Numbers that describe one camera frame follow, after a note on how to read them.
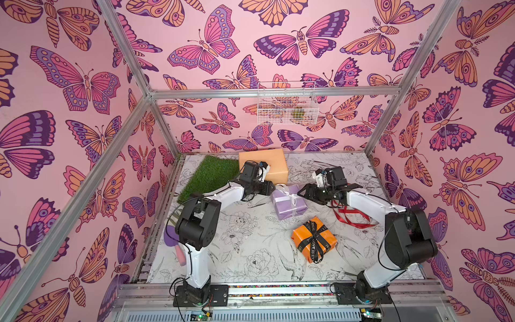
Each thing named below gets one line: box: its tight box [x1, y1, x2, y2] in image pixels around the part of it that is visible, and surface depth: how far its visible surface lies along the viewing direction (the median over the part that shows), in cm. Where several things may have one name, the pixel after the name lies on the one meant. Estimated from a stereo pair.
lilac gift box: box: [270, 183, 309, 221], surface depth 93 cm
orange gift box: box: [291, 216, 338, 264], surface depth 81 cm
